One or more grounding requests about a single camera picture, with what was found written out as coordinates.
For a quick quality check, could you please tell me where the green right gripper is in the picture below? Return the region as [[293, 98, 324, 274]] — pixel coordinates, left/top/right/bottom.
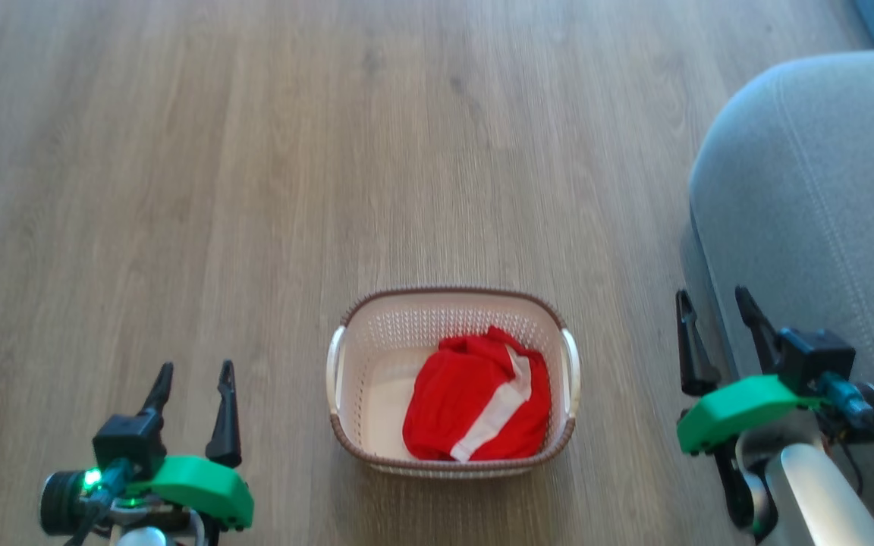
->
[[675, 285, 825, 457]]

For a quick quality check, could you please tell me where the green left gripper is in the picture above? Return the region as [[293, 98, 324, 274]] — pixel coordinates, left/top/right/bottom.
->
[[126, 359, 255, 531]]

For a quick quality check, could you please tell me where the grey fabric sofa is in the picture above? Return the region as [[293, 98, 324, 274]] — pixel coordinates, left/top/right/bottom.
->
[[687, 49, 874, 486]]

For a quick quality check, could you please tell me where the red and white garment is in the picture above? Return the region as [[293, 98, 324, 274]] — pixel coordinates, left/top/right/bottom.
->
[[402, 325, 552, 463]]

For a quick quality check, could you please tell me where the white brown-rimmed laundry basket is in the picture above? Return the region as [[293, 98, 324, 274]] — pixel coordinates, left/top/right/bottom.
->
[[325, 286, 582, 479]]

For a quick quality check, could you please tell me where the teal plug left arm cable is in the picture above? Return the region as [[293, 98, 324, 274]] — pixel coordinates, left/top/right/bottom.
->
[[64, 458, 131, 546]]

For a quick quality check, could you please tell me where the teal plug arm cable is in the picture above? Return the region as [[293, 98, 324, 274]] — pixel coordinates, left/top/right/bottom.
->
[[64, 458, 131, 546], [816, 371, 874, 465]]

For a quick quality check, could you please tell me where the teal plug right arm cable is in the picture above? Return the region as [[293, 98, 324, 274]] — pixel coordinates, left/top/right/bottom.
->
[[816, 371, 874, 465]]

